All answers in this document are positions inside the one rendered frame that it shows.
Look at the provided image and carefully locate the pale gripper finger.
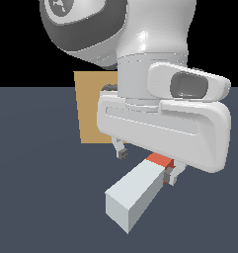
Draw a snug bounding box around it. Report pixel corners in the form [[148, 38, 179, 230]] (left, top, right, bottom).
[[163, 159, 188, 187], [111, 136, 129, 161]]

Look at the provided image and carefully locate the white peg with orange end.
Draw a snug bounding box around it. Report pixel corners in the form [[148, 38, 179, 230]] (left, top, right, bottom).
[[105, 152, 175, 235]]

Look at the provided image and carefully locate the tan wooden board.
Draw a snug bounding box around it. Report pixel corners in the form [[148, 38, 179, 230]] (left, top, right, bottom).
[[73, 70, 127, 144]]

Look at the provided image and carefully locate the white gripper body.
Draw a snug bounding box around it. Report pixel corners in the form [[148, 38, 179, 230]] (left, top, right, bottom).
[[96, 61, 232, 174]]

